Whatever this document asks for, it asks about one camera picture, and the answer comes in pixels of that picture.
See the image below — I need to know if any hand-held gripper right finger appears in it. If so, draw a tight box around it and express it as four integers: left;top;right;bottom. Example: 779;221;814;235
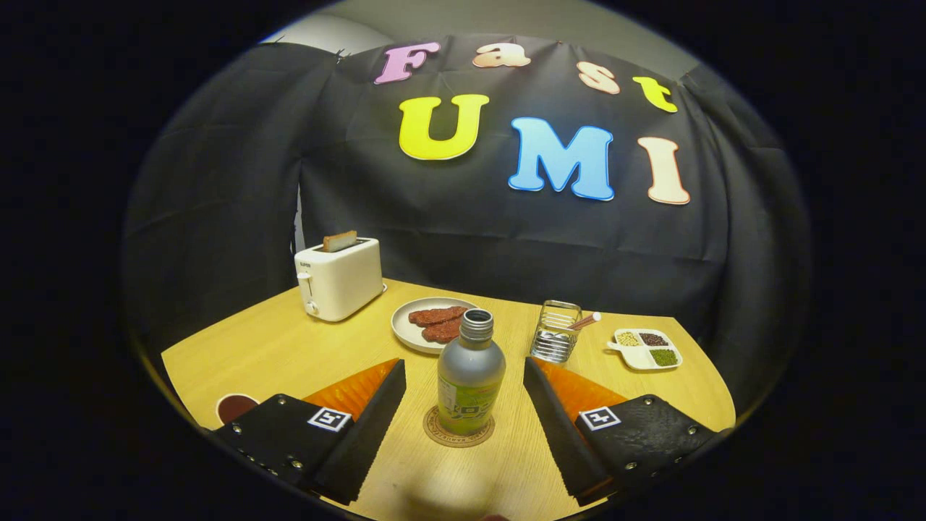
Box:
523;357;718;507

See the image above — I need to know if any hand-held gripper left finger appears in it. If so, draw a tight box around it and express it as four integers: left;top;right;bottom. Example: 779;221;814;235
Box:
210;359;407;506

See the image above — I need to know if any round brown coaster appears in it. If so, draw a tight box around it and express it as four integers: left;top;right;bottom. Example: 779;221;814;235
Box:
423;405;496;448

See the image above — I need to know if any silver bottle with green label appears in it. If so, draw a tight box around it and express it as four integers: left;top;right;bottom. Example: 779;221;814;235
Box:
437;308;507;436

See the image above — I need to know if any beige cup with handle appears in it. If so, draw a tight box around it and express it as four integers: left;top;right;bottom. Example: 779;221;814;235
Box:
216;393;260;426

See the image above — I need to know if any wooden table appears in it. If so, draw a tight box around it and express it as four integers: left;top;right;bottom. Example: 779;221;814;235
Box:
161;279;737;521

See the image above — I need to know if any white round plate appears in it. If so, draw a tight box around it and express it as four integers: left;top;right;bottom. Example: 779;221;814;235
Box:
391;297;480;355

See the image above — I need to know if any white divided seed dish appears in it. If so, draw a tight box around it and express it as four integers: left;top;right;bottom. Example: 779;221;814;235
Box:
607;328;683;371

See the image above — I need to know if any brown meat slice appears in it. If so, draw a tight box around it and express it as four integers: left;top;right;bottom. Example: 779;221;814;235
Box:
422;318;464;344
409;306;470;326

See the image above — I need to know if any white toaster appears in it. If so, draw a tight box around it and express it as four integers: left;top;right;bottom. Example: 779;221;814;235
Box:
294;237;386;323

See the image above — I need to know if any metal wire basket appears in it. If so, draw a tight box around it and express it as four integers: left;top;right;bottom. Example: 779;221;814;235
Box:
530;300;582;364

